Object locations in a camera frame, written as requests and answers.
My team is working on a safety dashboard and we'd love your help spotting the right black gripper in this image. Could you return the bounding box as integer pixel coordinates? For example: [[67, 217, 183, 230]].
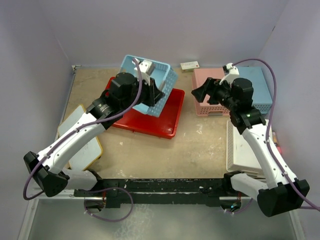
[[192, 77, 238, 111]]

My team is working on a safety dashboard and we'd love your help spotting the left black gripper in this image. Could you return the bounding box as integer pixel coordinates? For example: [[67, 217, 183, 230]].
[[121, 75, 165, 111]]

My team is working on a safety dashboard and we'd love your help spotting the pink perforated basket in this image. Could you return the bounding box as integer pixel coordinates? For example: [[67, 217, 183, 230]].
[[191, 67, 232, 117]]

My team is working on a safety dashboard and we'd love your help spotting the red plastic tray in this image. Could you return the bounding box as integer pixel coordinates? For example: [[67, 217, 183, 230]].
[[112, 88, 185, 139]]

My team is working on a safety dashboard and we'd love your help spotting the light blue perforated basket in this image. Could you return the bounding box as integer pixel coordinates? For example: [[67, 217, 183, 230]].
[[237, 66, 273, 115]]

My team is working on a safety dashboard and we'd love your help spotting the white perforated basket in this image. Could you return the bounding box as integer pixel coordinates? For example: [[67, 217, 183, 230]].
[[226, 120, 265, 179]]

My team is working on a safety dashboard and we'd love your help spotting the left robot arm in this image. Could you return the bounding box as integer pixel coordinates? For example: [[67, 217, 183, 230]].
[[23, 72, 165, 197]]

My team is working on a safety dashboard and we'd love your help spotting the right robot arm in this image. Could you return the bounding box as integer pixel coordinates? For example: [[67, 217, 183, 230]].
[[191, 77, 310, 217]]

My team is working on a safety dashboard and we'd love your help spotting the small white red box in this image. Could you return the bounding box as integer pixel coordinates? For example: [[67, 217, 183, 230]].
[[180, 61, 200, 73]]

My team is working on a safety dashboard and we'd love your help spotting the yellow-rimmed whiteboard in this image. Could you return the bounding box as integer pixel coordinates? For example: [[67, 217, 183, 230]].
[[57, 104, 103, 171]]

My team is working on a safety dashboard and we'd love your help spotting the pink marker pen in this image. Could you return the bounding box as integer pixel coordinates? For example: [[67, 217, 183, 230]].
[[272, 131, 283, 154]]

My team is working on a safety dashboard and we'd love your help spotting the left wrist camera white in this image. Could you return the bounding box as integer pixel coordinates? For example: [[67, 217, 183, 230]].
[[132, 57, 155, 86]]

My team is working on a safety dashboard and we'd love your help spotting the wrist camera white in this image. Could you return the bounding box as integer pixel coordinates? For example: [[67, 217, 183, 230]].
[[219, 63, 240, 86], [132, 57, 155, 86]]

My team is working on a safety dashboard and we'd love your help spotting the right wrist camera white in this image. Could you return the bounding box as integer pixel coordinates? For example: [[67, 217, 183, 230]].
[[219, 63, 240, 86]]

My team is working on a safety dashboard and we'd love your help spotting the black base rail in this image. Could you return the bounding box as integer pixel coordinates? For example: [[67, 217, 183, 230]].
[[74, 173, 245, 209]]

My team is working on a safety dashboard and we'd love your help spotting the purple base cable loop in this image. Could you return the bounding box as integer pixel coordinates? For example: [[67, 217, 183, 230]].
[[83, 187, 135, 222]]

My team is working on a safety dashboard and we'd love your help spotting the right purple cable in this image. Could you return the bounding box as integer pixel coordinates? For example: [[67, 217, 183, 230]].
[[231, 58, 320, 210]]

